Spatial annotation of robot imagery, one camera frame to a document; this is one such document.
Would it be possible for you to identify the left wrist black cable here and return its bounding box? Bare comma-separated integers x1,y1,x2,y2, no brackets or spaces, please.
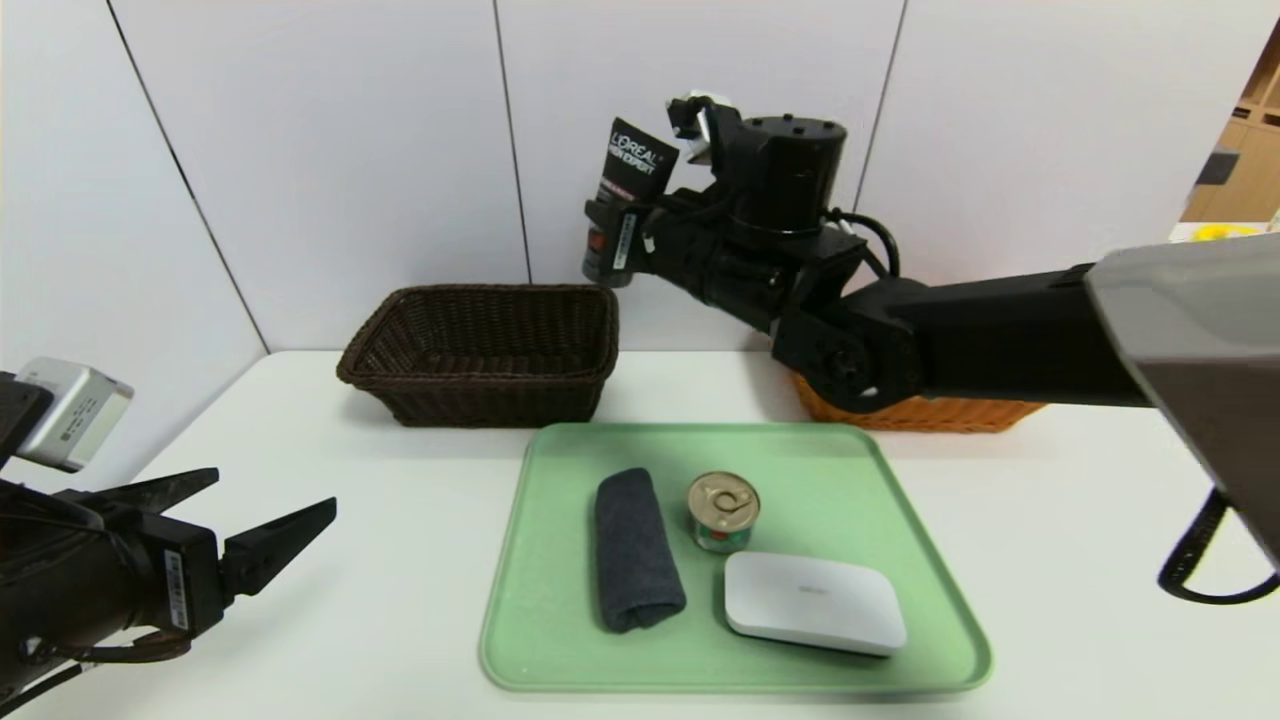
0,628,193,713

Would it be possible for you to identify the cat food tin can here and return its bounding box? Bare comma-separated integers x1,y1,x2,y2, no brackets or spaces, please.
686,471,761,554

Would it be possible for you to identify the white side table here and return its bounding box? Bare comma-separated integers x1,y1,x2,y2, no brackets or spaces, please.
1168,222,1280,244

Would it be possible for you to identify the black face cream tube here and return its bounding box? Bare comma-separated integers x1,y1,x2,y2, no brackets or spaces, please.
583,118,681,289

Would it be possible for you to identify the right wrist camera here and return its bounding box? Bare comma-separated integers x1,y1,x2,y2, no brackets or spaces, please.
668,93,743,166

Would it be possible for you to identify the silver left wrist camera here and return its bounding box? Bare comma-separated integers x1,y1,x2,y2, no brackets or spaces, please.
15,358,134,473

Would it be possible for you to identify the orange wicker basket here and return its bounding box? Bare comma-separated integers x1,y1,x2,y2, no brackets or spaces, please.
790,375,1049,433

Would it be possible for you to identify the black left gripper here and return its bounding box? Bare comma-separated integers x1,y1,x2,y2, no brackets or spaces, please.
0,467,337,691

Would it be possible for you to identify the wooden shelf unit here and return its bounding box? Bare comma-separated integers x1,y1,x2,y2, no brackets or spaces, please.
1180,20,1280,226

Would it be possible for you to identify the dark brown wicker basket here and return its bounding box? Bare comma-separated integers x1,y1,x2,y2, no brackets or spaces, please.
337,285,619,429

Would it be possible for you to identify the white rounded plastic box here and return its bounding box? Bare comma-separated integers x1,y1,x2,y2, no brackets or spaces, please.
723,550,908,658

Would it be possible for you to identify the dark grey towel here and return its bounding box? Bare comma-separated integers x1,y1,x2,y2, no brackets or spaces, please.
595,467,688,634

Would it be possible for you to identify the light green plastic tray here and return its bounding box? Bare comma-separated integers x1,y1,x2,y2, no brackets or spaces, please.
478,422,993,693

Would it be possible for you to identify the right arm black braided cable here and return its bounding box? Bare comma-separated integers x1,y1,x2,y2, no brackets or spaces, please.
1158,488,1280,606

